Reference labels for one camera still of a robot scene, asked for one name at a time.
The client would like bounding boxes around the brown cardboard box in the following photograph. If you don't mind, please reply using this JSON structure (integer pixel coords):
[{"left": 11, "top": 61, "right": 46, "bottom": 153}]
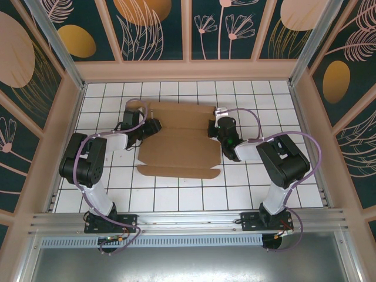
[{"left": 136, "top": 101, "right": 221, "bottom": 180}]

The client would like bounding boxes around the grey metal sheet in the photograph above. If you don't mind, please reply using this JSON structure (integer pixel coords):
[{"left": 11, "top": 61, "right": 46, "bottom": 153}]
[{"left": 17, "top": 231, "right": 361, "bottom": 282}]

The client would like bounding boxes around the aluminium table edge rail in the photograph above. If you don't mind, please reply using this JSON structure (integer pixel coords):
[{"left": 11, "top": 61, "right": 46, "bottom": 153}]
[
  {"left": 43, "top": 82, "right": 88, "bottom": 214},
  {"left": 287, "top": 83, "right": 334, "bottom": 209}
]

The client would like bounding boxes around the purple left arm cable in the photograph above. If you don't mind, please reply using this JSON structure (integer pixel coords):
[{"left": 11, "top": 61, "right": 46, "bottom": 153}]
[{"left": 73, "top": 98, "right": 147, "bottom": 256}]

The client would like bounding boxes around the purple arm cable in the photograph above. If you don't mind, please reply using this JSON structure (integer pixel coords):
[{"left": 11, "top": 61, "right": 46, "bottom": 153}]
[
  {"left": 73, "top": 98, "right": 147, "bottom": 256},
  {"left": 224, "top": 108, "right": 322, "bottom": 253}
]

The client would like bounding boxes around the aluminium frame rail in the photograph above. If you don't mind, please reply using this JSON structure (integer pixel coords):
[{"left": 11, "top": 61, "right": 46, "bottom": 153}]
[{"left": 28, "top": 208, "right": 350, "bottom": 236}]

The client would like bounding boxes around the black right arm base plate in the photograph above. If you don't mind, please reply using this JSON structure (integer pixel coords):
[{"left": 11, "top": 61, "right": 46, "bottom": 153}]
[{"left": 240, "top": 211, "right": 294, "bottom": 233}]

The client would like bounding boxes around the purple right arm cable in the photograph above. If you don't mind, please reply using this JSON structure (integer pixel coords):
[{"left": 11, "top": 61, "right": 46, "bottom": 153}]
[{"left": 224, "top": 108, "right": 322, "bottom": 253}]

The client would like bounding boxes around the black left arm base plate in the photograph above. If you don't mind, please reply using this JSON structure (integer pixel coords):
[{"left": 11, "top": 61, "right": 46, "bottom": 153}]
[{"left": 84, "top": 214, "right": 139, "bottom": 234}]

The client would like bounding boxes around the aluminium corner post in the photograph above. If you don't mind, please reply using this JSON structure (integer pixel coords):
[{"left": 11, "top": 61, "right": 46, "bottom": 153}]
[
  {"left": 287, "top": 0, "right": 353, "bottom": 89},
  {"left": 23, "top": 0, "right": 88, "bottom": 91}
]

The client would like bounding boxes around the slotted grey cable duct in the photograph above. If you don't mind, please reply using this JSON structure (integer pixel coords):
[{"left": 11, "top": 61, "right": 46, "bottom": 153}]
[{"left": 41, "top": 234, "right": 264, "bottom": 247}]

